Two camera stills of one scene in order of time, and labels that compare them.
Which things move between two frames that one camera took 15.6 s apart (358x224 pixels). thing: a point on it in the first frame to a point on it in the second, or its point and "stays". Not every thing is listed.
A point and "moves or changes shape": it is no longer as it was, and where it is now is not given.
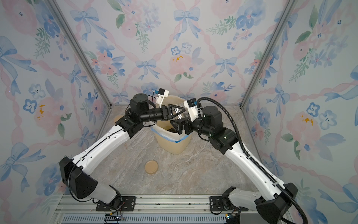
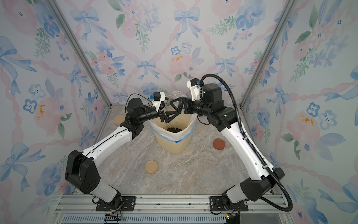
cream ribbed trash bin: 172,147 stays
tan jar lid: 151,167 stays
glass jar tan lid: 185,115 moves or changes shape
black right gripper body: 191,126 to 193,107
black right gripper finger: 178,125 to 178,103
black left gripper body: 160,115 stays
